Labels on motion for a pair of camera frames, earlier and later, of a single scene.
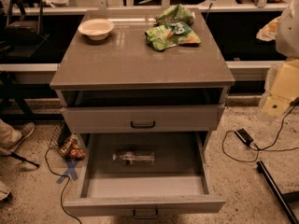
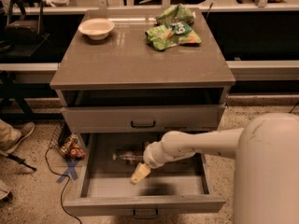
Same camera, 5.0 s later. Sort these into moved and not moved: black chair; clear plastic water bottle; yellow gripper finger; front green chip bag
Moved: yellow gripper finger
Not moved: clear plastic water bottle; black chair; front green chip bag
